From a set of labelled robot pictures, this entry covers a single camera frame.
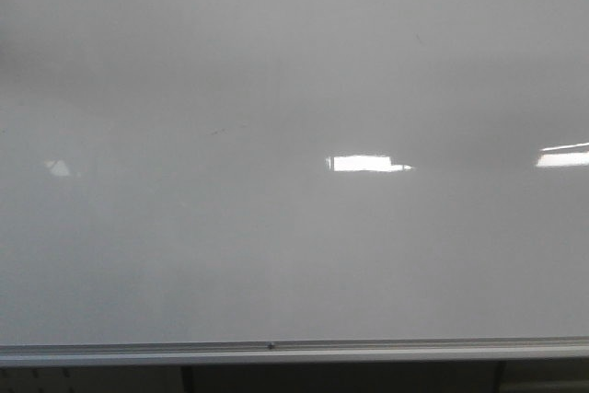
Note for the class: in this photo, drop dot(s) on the white whiteboard with aluminium frame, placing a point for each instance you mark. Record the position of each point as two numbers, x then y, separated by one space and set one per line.
276 181

